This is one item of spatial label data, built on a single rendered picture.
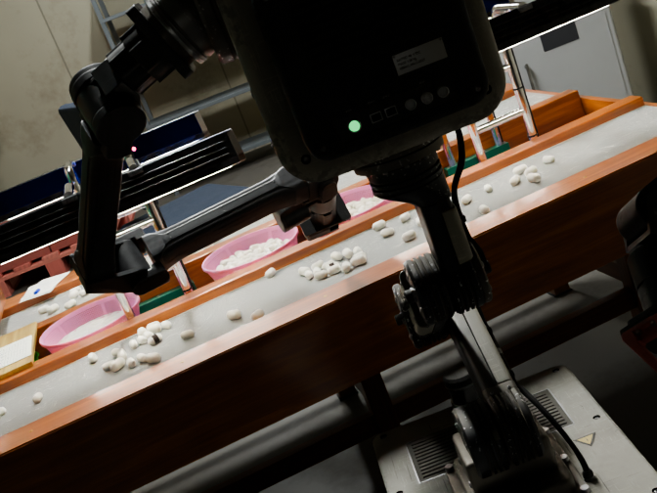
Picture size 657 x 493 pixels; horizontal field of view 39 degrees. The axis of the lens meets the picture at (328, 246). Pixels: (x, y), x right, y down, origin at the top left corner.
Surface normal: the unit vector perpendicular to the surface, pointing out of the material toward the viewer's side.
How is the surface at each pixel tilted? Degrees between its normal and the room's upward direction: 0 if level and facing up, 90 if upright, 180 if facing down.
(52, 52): 90
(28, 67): 90
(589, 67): 90
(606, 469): 0
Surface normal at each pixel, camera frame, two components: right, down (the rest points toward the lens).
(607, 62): 0.10, 0.28
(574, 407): -0.35, -0.89
